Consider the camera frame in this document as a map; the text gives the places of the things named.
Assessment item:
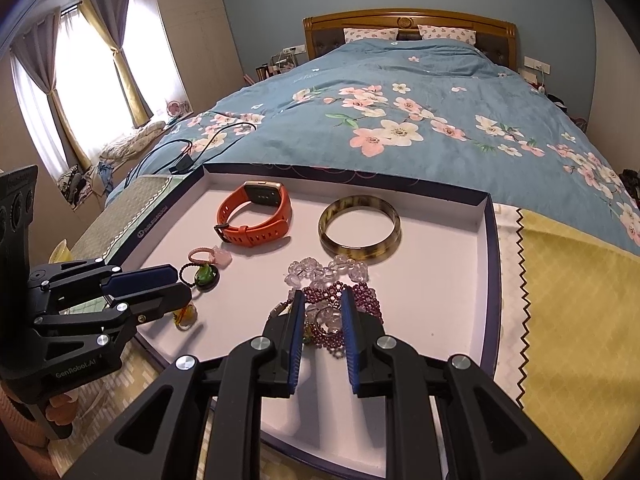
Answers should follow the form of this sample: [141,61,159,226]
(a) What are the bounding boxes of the yellow red amber ring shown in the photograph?
[171,303,199,332]

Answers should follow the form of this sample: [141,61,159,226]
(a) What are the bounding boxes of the blue floral duvet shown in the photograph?
[134,39,639,252]

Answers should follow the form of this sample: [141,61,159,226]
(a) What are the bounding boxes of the folded blanket on sill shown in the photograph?
[99,120,166,165]

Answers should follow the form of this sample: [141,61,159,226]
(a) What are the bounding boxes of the grey yellow curtain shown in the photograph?
[10,8,92,171]
[79,0,152,128]

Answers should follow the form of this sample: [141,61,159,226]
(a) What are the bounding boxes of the dark blue shallow box tray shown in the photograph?
[102,161,501,480]

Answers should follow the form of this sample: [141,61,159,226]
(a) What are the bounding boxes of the right grey yellow curtain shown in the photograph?
[79,0,152,128]

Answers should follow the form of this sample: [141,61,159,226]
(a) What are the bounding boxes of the left grey yellow curtain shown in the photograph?
[10,8,92,171]

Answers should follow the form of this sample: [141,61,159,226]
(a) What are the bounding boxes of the orange smart watch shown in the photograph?
[214,180,292,248]

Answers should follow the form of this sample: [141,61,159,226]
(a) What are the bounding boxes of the black charger cable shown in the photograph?
[122,120,260,189]

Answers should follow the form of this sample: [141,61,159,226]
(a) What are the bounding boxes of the pink small fan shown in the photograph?
[166,100,192,118]

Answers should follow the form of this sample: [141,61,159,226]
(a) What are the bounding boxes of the spotted pillow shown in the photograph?
[343,27,398,44]
[418,25,476,46]

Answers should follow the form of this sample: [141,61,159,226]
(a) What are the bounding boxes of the left spotted pillow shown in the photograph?
[343,27,398,44]

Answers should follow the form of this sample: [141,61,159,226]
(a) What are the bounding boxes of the wooden headboard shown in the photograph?
[303,9,518,72]

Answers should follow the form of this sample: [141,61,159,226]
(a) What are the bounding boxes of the right spotted pillow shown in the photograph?
[418,25,476,46]

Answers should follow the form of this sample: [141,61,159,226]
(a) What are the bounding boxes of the green stone black ring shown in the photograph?
[178,261,220,293]

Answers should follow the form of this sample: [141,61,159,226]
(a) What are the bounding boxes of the tortoiseshell bangle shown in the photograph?
[318,194,402,261]

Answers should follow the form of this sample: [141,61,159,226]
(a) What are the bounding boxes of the pile of dark clothes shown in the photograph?
[618,169,640,203]

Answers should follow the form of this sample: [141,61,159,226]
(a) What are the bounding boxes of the left hand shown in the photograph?
[44,391,79,426]

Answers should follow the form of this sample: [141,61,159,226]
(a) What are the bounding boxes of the cosmetics on nightstand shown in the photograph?
[243,50,298,86]

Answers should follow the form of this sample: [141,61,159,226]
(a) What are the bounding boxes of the maroon beaded bracelet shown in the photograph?
[267,282,386,360]

